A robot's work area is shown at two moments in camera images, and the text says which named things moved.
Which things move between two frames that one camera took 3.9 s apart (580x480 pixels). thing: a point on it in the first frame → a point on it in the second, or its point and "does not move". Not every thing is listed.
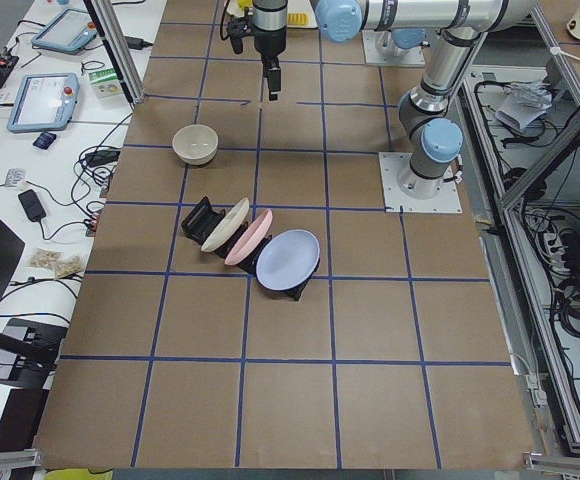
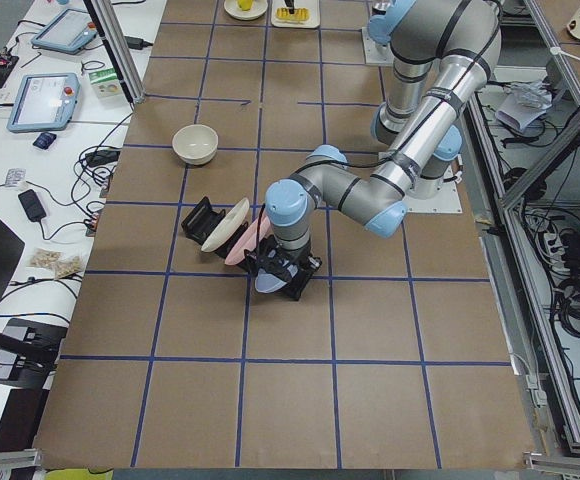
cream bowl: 195,144 does not move
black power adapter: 32,205 does not move
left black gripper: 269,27 → 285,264
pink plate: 252,240 does not move
